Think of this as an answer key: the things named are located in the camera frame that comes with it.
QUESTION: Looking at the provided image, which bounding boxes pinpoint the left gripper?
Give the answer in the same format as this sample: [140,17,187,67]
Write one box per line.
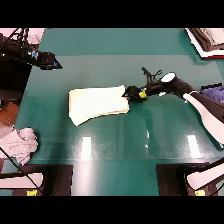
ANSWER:
[38,51,64,71]

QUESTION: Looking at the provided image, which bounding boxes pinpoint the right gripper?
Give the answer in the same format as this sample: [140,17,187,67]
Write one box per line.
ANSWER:
[121,85,149,103]

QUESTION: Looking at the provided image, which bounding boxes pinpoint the beige shirt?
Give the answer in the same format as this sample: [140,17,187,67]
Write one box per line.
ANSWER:
[68,84,131,127]

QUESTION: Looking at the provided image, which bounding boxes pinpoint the brown garment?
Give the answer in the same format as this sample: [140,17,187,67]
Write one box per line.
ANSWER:
[190,28,218,52]

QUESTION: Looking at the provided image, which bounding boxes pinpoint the black cable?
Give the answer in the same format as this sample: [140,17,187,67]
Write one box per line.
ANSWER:
[0,145,46,197]

